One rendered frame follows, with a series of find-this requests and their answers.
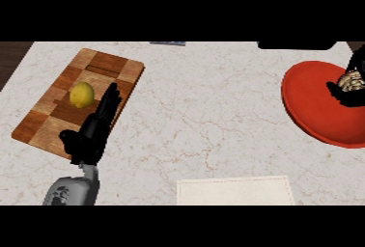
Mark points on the black appliance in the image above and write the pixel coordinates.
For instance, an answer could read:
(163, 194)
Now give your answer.
(297, 45)

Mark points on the wooden checkered cutting board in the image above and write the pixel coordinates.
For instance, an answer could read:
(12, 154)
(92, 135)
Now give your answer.
(71, 96)

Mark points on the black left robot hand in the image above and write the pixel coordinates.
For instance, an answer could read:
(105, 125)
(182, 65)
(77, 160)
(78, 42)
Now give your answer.
(92, 131)

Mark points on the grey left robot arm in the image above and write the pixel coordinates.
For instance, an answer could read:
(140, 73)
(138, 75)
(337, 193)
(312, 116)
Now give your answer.
(72, 189)

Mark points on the blue flat object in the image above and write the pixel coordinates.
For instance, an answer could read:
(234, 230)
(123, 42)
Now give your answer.
(167, 42)

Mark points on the cupcake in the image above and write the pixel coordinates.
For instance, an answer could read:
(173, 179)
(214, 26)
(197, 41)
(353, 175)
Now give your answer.
(352, 81)

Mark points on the yellow lemon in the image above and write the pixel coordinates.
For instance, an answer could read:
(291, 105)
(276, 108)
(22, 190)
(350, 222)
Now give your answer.
(81, 95)

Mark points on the red bowl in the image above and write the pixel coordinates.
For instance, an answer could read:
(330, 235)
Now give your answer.
(318, 106)

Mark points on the white placemat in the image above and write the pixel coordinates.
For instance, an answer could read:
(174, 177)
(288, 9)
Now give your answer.
(235, 191)

